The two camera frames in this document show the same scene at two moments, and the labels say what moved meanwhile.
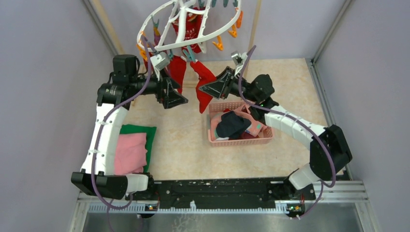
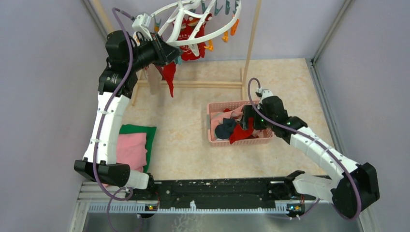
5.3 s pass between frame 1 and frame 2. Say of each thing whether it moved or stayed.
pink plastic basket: stayed
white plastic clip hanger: moved
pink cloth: stayed
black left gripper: moved
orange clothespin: moved
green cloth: stayed
